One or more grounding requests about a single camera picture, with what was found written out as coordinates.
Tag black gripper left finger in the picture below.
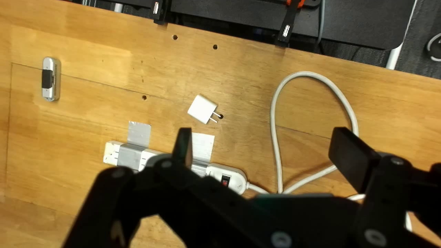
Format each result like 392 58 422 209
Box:
61 126 283 248

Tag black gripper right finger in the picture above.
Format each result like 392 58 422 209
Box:
328 126 441 248

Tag white curled cable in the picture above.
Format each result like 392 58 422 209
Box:
425 31 441 64

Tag white plug adaptor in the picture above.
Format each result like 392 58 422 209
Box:
186 93 225 125

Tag white cable with plug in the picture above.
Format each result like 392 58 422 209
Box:
102 70 415 231

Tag black breadboard table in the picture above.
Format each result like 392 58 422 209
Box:
64 0 441 80

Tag silver metal latch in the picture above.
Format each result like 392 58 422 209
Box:
40 55 62 103

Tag black clamp orange handle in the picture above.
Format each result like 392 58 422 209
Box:
149 0 173 26
275 0 309 48

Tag light grey cable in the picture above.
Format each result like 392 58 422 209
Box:
385 0 421 71

